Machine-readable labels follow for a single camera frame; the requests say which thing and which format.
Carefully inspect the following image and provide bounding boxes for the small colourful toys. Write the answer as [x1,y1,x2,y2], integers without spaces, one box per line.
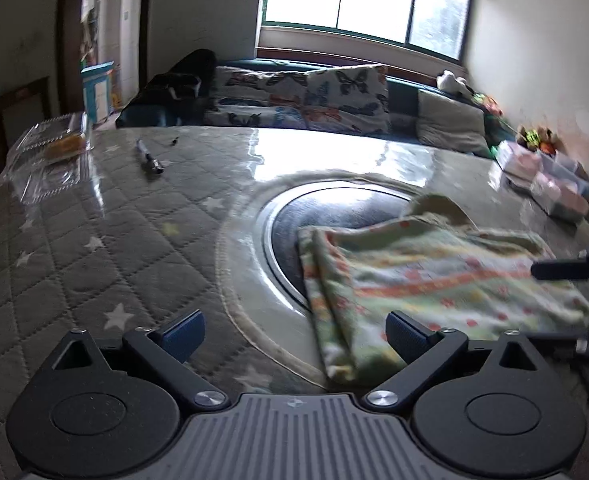
[518,126,561,155]

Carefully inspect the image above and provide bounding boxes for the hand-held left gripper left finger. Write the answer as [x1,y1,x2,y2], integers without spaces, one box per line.
[53,310,228,409]

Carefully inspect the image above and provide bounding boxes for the white plush toy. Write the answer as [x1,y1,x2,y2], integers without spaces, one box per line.
[435,70,476,97]

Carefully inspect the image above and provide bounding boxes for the dark clothing pile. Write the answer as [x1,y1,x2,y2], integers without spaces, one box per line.
[116,48,218,129]

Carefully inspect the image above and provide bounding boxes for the blue and white small cabinet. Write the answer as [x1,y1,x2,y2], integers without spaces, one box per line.
[80,61,116,124]

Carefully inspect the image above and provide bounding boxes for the mushroom print children's shirt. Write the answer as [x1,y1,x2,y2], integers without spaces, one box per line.
[297,194,589,382]

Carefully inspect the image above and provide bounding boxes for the butterfly print cushion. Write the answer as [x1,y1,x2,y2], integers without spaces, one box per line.
[208,64,393,136]

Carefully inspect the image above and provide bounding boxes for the clear plastic storage boxes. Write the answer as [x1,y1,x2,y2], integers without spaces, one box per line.
[495,139,589,222]

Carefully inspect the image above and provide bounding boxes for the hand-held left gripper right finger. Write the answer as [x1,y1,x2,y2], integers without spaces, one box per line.
[364,310,557,409]

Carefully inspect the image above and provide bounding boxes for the green framed window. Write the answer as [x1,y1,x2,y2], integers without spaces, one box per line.
[261,0,476,62]

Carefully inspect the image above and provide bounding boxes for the round black hotplate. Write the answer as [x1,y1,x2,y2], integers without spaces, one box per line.
[261,184,426,312]

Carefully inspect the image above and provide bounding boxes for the teal sofa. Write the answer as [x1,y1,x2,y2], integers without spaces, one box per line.
[116,57,496,157]

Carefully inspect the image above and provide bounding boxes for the black marker pen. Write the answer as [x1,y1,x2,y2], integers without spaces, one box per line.
[135,139,164,177]

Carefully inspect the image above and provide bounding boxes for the plain grey cushion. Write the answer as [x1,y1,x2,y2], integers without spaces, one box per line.
[416,89,491,157]

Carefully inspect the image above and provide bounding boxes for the clear plastic clamshell container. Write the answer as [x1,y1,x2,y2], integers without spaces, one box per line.
[0,111,96,204]

